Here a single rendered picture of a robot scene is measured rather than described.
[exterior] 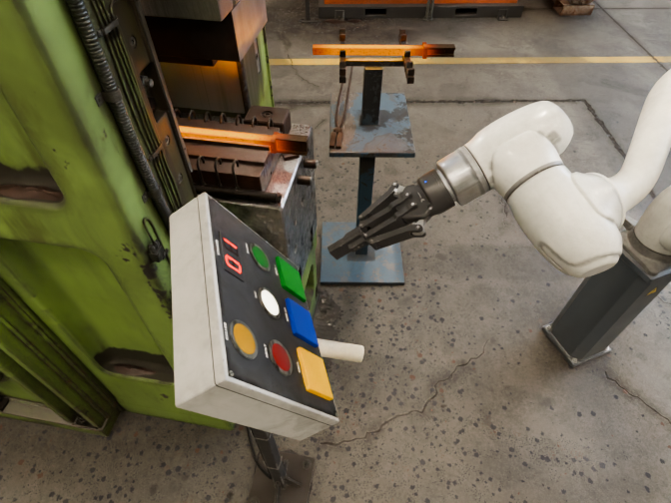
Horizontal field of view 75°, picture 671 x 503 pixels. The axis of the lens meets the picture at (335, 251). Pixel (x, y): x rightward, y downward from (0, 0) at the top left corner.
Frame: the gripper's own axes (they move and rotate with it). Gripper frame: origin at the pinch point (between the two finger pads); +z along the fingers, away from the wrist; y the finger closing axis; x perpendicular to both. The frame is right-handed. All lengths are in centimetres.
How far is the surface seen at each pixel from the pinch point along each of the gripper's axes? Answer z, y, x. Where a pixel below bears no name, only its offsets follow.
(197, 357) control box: 17.5, -22.3, 22.2
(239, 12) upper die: -4.2, 38.4, 29.2
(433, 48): -43, 78, -29
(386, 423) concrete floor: 38, 0, -102
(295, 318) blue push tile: 12.7, -10.9, 2.9
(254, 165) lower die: 16.0, 40.3, -1.8
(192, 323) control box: 17.9, -17.0, 22.2
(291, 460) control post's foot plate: 70, -4, -83
